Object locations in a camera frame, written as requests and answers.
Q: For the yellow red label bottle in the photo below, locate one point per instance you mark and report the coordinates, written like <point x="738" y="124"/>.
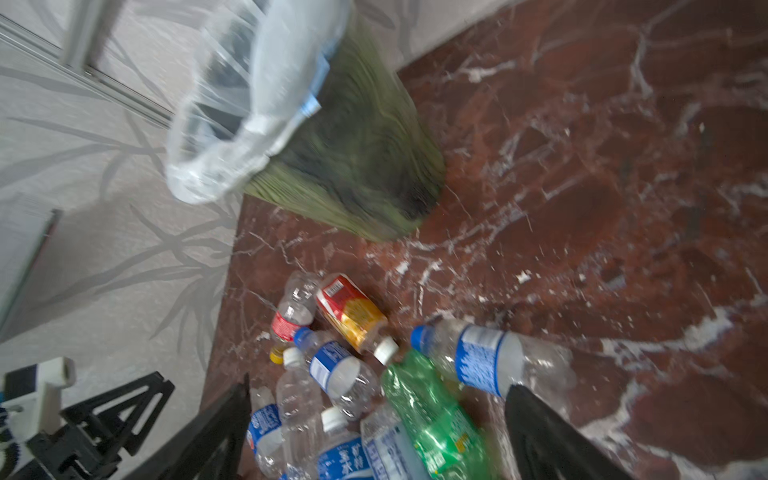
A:
<point x="356" y="318"/>

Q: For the clear bottle red label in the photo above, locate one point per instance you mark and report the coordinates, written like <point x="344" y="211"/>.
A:
<point x="296" y="309"/>

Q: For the clear bottle blue label cap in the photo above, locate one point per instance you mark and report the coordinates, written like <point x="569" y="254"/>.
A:
<point x="493" y="360"/>

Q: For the green wood-pattern trash bin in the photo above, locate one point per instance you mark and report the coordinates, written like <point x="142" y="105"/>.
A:
<point x="365" y="162"/>

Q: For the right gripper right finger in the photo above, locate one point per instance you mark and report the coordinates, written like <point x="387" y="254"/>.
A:
<point x="546" y="446"/>

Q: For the crushed bottle blue round label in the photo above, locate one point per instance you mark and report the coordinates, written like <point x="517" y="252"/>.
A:
<point x="264" y="433"/>

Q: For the clear bottle pale blue label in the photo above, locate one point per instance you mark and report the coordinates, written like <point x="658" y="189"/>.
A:
<point x="388" y="447"/>

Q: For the clear bottle no label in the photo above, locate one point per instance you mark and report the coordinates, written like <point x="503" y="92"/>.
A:
<point x="300" y="404"/>

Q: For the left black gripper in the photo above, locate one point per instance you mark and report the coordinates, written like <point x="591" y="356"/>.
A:
<point x="97" y="430"/>

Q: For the green bottle yellow cap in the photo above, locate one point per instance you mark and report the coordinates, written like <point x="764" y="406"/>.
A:
<point x="442" y="433"/>

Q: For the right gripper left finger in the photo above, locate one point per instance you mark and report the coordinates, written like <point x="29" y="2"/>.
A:
<point x="209" y="447"/>

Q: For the small soda water bottle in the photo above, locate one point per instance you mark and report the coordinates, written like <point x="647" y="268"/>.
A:
<point x="351" y="384"/>

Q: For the blue label white cap bottle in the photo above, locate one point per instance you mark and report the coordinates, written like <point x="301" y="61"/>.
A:
<point x="342" y="455"/>

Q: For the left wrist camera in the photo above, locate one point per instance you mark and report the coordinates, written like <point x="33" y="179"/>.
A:
<point x="32" y="397"/>

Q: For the translucent white bin liner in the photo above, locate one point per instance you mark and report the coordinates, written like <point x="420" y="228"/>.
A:
<point x="260" y="67"/>

